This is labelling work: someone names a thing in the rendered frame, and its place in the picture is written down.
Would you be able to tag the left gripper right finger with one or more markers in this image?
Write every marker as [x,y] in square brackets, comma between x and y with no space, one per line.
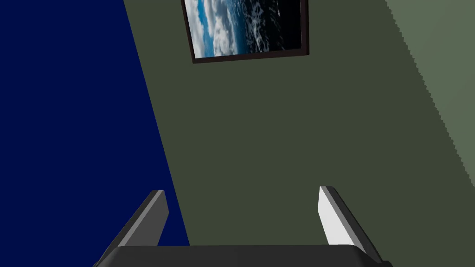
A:
[339,222]

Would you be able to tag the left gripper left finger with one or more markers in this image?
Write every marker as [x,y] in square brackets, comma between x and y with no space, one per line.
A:
[146,222]

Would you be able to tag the framed clouds and sea picture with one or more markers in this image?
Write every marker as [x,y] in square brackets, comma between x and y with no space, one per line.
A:
[245,27]

